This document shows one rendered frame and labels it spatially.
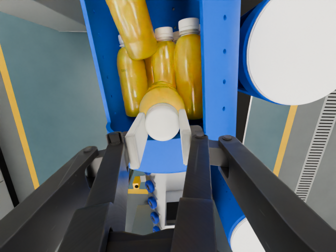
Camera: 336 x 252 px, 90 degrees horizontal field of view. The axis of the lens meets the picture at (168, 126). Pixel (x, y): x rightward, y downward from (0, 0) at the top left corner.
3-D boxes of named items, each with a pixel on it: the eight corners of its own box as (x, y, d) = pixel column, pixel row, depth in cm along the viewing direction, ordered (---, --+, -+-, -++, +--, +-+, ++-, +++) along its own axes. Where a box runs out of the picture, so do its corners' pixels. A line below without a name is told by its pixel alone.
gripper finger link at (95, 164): (124, 175, 12) (83, 178, 12) (136, 144, 17) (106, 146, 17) (120, 156, 11) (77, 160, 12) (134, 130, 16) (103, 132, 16)
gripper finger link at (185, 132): (181, 132, 13) (191, 131, 13) (178, 109, 19) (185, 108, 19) (183, 166, 14) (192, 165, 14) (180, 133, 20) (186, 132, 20)
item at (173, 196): (166, 196, 67) (165, 231, 52) (165, 187, 66) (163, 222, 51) (191, 194, 67) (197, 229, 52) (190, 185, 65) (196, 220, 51)
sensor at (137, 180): (135, 181, 68) (133, 190, 64) (134, 175, 68) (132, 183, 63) (154, 180, 68) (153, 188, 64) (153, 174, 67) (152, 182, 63)
